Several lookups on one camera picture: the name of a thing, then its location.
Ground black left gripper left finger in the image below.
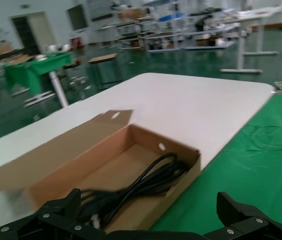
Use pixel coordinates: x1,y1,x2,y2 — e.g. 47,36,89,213
0,189,106,240

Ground flat open cardboard box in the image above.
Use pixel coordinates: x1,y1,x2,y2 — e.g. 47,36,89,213
0,54,35,65

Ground black power cable with plug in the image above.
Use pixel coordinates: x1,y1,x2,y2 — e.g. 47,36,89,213
77,152,194,229

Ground green table cloth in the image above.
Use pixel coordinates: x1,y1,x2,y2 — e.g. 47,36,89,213
150,87,282,240

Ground metal storage shelves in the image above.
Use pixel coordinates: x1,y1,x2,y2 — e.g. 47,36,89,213
93,0,236,53

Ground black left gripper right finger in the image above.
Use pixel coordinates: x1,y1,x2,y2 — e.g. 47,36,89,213
203,191,282,240

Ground wooden top black stool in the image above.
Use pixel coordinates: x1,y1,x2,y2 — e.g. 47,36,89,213
87,52,118,86

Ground double door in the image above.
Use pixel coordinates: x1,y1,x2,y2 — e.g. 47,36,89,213
10,13,56,55

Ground table with green cloth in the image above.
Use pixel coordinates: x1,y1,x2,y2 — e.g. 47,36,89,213
2,51,74,108

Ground white curved device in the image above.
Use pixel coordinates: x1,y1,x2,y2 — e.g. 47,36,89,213
44,44,71,53

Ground cardboard box with round-holed lid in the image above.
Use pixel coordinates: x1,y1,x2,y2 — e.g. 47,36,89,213
0,109,201,232

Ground long white workbench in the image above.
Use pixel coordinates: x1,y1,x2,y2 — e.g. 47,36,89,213
219,3,282,75

